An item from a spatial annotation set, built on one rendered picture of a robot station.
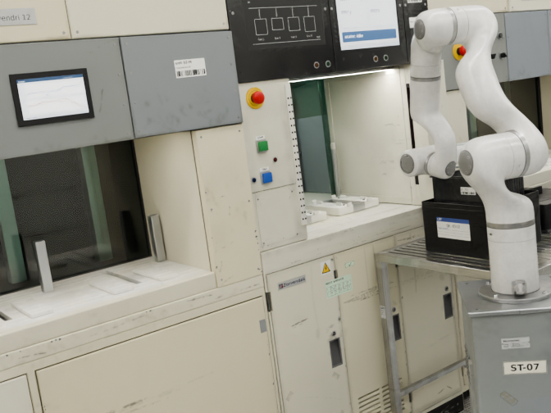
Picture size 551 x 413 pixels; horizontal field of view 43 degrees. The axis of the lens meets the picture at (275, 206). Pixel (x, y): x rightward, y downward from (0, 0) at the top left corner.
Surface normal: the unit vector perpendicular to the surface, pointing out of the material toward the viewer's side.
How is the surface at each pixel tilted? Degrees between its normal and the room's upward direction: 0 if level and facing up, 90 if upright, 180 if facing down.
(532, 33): 90
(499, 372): 90
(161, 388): 90
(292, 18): 90
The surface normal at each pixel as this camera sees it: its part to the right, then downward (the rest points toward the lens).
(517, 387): -0.15, 0.18
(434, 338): 0.58, 0.06
